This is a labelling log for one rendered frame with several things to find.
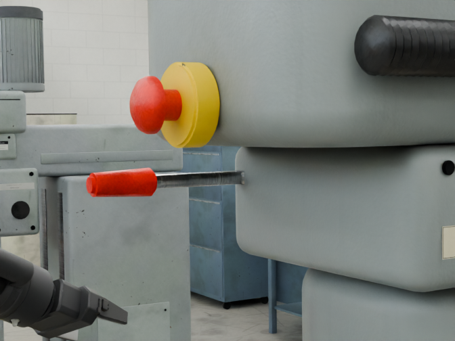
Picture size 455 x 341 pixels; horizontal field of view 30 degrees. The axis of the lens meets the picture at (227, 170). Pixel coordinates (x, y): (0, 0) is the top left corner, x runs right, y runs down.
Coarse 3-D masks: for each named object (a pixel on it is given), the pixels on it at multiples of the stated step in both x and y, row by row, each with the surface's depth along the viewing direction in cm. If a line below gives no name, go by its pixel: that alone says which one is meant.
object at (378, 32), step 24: (384, 24) 48; (408, 24) 49; (432, 24) 50; (360, 48) 50; (384, 48) 48; (408, 48) 48; (432, 48) 49; (384, 72) 49; (408, 72) 50; (432, 72) 51
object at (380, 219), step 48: (240, 192) 74; (288, 192) 68; (336, 192) 63; (384, 192) 58; (432, 192) 56; (240, 240) 74; (288, 240) 68; (336, 240) 63; (384, 240) 58; (432, 240) 56; (432, 288) 57
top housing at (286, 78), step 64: (192, 0) 61; (256, 0) 54; (320, 0) 51; (384, 0) 52; (448, 0) 55; (256, 64) 54; (320, 64) 52; (256, 128) 55; (320, 128) 52; (384, 128) 53; (448, 128) 56
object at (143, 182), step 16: (96, 176) 66; (112, 176) 67; (128, 176) 68; (144, 176) 68; (160, 176) 70; (176, 176) 70; (192, 176) 71; (208, 176) 72; (224, 176) 73; (240, 176) 73; (96, 192) 66; (112, 192) 67; (128, 192) 68; (144, 192) 68
